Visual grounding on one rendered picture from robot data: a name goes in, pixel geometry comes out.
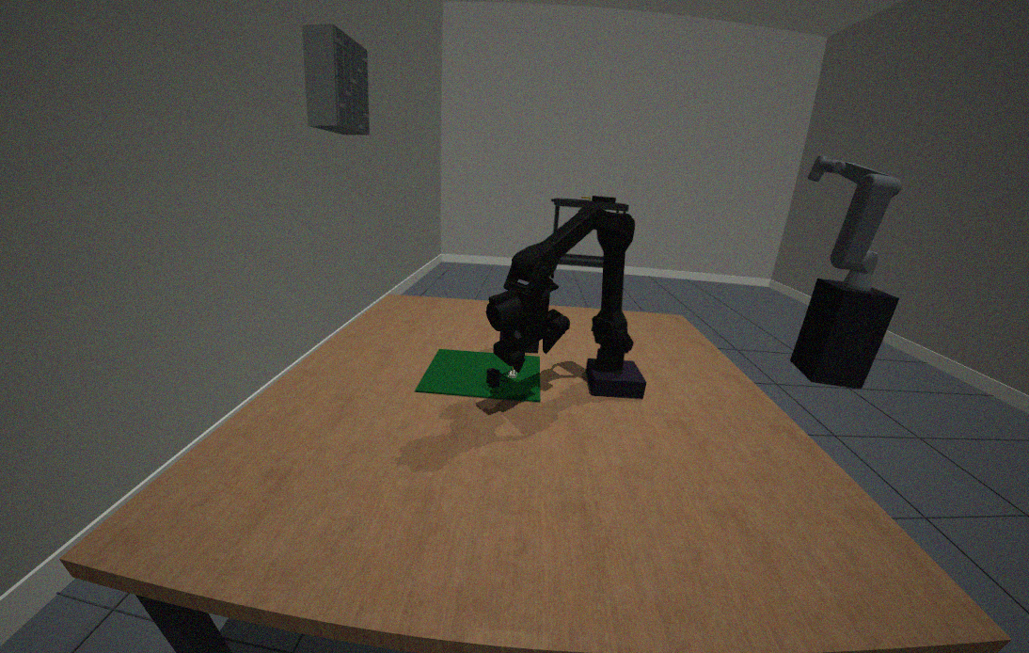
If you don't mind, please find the green circuit board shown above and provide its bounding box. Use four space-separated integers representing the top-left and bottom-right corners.
416 349 541 402

